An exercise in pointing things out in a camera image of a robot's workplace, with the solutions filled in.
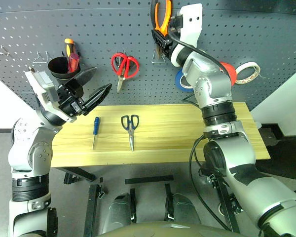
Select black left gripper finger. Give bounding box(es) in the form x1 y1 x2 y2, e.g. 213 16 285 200
75 67 98 88
82 83 113 117

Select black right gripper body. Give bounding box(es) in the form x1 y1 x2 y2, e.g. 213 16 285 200
151 14 185 50

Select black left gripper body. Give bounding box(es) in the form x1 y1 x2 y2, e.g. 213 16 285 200
56 80 86 117

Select orange handled pliers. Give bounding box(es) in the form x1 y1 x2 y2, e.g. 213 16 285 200
153 0 173 61

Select dark grey pegboard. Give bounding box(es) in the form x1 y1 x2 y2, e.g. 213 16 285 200
0 0 296 112

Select blue tape roll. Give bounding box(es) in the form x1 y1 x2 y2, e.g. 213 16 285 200
175 69 195 93

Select red tape roll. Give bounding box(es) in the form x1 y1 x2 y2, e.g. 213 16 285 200
219 61 238 86

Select straight metal pegboard hook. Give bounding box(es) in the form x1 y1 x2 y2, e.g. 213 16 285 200
0 45 11 59

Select white tape roll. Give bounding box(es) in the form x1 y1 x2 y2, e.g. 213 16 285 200
234 62 261 86

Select black round cup holder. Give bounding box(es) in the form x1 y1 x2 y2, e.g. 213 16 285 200
47 56 81 82

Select dark rounded robot foot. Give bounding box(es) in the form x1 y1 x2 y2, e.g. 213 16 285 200
173 193 201 228
107 193 132 234

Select dark olive robot torso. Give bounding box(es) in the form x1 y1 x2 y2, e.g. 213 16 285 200
95 220 239 237

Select red clear handled screwdriver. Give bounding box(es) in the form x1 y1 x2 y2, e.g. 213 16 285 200
67 52 80 74

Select metal wire pegboard hook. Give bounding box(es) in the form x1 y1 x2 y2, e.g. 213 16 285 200
34 50 53 64
151 48 169 65

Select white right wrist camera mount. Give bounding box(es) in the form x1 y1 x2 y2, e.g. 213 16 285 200
178 3 204 49

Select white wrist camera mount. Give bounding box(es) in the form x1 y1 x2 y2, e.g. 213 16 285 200
24 69 62 112
178 3 204 49

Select blue handled screwdriver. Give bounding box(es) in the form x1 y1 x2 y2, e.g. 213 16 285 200
92 116 101 151

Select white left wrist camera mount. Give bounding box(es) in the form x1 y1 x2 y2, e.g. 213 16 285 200
24 69 62 112

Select orange black handled screwdriver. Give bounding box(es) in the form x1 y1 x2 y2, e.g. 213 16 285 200
64 38 76 58

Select red handled scissors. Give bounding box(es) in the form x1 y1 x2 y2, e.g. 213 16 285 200
111 52 140 93

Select black handled scissors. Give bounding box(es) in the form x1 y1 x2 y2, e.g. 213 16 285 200
120 114 140 152

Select black floor stand frame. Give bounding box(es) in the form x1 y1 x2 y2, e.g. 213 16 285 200
124 175 175 223

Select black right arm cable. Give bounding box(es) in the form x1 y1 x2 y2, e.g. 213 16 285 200
168 28 229 231

